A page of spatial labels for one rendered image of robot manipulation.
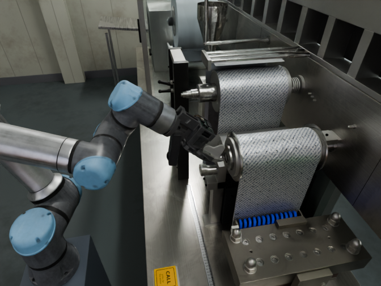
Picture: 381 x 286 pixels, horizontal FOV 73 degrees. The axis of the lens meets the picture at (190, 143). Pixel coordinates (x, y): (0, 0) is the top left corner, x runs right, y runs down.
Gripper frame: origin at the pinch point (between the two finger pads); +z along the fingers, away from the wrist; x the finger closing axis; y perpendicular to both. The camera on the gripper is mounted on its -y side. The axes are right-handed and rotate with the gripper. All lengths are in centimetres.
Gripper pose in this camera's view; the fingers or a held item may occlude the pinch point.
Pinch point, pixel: (217, 158)
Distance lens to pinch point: 78.4
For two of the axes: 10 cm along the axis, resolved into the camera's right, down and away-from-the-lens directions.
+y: 6.3, -6.8, -3.8
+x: -1.8, -6.0, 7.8
